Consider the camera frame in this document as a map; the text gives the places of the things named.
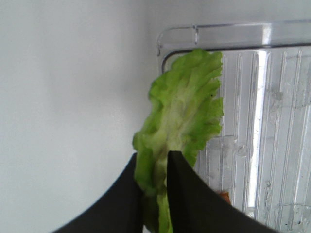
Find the green lettuce leaf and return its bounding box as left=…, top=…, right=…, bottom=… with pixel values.
left=132, top=49, right=223, bottom=233

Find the bacon strip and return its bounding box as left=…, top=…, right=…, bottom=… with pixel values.
left=219, top=192, right=231, bottom=204

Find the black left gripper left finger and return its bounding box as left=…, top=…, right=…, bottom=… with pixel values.
left=55, top=153, right=143, bottom=233

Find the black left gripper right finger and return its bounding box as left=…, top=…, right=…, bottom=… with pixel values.
left=167, top=151, right=275, bottom=233

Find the clear left plastic tray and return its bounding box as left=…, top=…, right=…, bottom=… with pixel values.
left=156, top=19, right=311, bottom=233

